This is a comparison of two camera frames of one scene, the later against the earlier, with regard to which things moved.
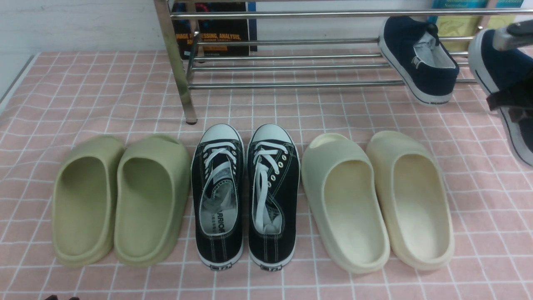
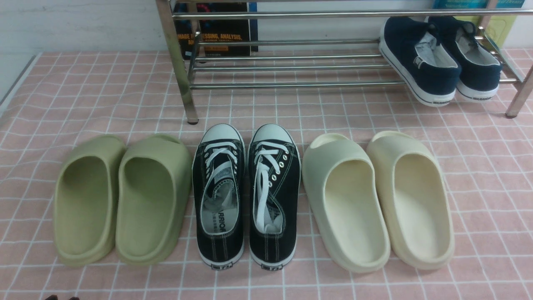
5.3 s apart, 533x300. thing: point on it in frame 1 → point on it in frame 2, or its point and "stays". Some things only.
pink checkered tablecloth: [61, 95] stays
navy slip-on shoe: [503, 71] → [480, 69]
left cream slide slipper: [341, 186] stays
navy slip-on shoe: [428, 68] stays
